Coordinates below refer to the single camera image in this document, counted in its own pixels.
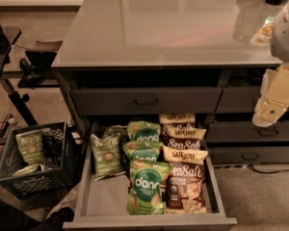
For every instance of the front sea salt chip bag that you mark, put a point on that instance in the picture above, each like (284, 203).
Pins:
(184, 187)

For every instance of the grey top left drawer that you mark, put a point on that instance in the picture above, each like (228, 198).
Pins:
(146, 101)

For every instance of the middle green dang chip bag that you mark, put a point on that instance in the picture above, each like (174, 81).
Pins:
(143, 150)

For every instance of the rear sea salt chip bag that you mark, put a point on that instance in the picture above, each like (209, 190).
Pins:
(183, 120)

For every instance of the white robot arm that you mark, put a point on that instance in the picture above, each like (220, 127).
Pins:
(276, 35)

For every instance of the sea salt chip bag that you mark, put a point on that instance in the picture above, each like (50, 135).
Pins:
(183, 138)
(183, 120)
(184, 187)

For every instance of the green jalapeno kettle chip bag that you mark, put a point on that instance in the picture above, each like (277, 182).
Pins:
(106, 157)

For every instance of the green kettle bag in crate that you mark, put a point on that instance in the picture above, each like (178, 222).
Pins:
(30, 146)

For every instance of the black plastic milk crate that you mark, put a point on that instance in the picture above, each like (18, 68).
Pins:
(58, 168)

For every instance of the green dang chip bag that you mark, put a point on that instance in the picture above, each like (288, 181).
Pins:
(146, 178)
(144, 131)
(143, 150)

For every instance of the open grey middle drawer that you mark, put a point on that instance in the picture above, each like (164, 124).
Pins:
(102, 204)

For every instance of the grey bottom right drawer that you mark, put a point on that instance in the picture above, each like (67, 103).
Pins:
(253, 155)

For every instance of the grey counter cabinet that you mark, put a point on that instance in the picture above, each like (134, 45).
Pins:
(165, 44)

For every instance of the middle sea salt chip bag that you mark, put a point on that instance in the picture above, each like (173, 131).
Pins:
(183, 138)

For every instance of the front green dang chip bag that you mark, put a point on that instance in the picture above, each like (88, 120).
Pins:
(146, 178)

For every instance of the grey top right drawer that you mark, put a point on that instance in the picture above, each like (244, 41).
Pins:
(241, 99)

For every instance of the flat green bag in crate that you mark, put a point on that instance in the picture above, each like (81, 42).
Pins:
(28, 170)

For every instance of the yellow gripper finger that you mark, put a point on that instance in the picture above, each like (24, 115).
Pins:
(270, 112)
(278, 91)

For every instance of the grey middle right drawer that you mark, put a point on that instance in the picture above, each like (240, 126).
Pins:
(242, 131)

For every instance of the rear green dang chip bag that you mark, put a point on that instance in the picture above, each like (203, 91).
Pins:
(144, 131)

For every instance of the dark stool with clamp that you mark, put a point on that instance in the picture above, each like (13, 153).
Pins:
(36, 67)

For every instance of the black standing desk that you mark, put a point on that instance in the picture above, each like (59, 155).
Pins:
(8, 38)

